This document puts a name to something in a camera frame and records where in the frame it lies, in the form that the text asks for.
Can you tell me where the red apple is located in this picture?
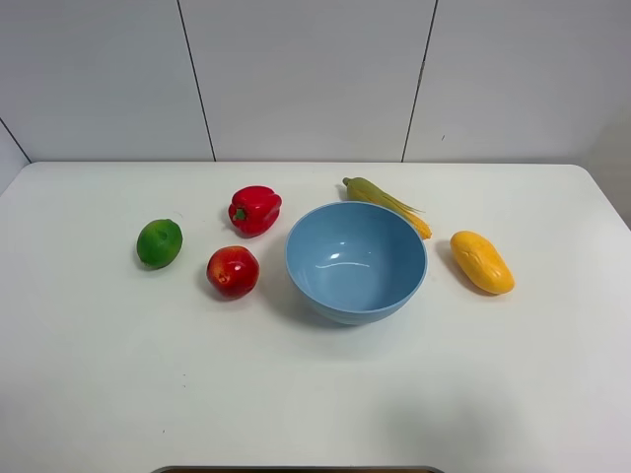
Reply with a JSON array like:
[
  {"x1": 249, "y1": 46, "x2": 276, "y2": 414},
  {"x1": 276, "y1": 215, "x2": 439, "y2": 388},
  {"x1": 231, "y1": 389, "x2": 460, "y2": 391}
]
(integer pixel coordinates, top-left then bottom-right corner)
[{"x1": 206, "y1": 245, "x2": 260, "y2": 300}]

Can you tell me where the green lime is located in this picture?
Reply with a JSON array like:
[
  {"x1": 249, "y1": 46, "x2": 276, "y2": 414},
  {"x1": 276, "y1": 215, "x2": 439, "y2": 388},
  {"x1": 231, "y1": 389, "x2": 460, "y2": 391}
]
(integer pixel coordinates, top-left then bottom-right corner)
[{"x1": 136, "y1": 219, "x2": 183, "y2": 269}]

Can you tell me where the yellow mango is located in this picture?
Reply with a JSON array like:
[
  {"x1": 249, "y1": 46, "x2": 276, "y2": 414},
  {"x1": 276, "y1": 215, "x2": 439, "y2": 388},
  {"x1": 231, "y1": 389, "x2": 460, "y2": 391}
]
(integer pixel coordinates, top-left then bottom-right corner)
[{"x1": 450, "y1": 231, "x2": 515, "y2": 295}]

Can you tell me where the blue plastic bowl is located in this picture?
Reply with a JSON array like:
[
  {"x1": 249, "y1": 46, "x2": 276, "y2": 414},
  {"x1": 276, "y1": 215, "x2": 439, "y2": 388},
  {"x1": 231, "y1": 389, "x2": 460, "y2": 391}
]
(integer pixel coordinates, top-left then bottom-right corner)
[{"x1": 284, "y1": 201, "x2": 428, "y2": 326}]

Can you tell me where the corn cob with husk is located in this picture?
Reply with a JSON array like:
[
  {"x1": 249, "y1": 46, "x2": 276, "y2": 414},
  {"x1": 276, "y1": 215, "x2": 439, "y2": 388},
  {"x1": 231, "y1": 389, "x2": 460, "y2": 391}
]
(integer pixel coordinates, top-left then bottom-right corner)
[{"x1": 342, "y1": 177, "x2": 432, "y2": 239}]

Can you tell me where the red bell pepper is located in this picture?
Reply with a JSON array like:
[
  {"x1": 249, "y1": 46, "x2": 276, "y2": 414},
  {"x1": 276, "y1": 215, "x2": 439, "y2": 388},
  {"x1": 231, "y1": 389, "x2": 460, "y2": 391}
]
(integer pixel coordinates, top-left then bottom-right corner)
[{"x1": 228, "y1": 185, "x2": 282, "y2": 237}]

